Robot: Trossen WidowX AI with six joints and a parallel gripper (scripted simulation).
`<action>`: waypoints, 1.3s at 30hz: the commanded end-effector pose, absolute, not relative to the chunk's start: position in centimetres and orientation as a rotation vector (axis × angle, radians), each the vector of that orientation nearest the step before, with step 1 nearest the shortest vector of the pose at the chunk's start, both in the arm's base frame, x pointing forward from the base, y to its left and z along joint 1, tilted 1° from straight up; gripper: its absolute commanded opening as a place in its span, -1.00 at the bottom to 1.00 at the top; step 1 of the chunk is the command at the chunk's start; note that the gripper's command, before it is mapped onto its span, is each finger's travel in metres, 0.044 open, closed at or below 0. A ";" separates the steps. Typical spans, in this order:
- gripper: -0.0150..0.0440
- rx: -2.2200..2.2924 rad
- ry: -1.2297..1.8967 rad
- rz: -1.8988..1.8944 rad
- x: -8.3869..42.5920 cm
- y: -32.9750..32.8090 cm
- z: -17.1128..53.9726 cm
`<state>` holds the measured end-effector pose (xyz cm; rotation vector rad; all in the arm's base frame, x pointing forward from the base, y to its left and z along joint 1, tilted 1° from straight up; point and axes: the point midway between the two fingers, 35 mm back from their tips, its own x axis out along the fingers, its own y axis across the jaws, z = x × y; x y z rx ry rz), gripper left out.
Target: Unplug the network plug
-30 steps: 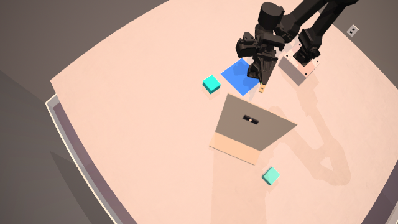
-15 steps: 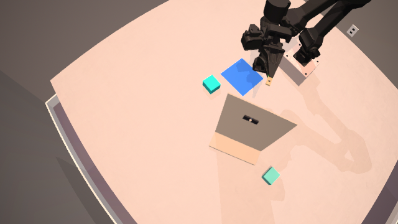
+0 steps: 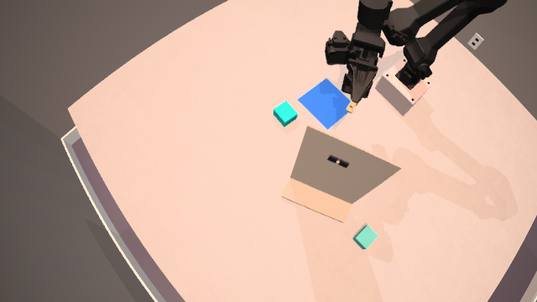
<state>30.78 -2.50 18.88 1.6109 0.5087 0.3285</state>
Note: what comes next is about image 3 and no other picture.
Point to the mint green block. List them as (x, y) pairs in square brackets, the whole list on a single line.
[(365, 237)]

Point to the turquoise cube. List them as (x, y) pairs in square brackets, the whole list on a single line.
[(285, 113)]

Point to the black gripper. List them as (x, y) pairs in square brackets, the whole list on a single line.
[(362, 66)]

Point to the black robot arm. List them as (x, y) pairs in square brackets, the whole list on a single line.
[(402, 25)]

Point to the blue flat square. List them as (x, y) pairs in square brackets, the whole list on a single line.
[(326, 103)]

